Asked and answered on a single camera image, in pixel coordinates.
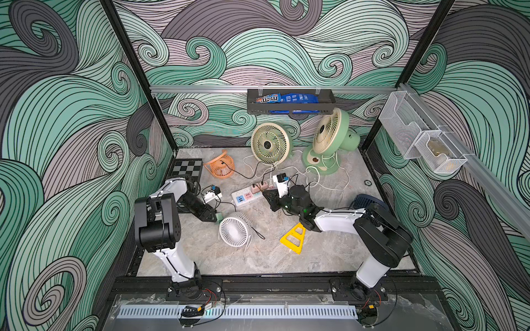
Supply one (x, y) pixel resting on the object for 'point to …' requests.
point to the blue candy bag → (290, 98)
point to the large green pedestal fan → (332, 136)
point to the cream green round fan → (272, 143)
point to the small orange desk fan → (221, 165)
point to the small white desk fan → (234, 229)
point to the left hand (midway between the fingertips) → (209, 217)
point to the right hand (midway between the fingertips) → (265, 191)
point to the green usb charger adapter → (219, 217)
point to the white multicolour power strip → (245, 196)
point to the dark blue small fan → (361, 201)
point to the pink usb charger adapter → (259, 187)
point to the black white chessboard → (182, 167)
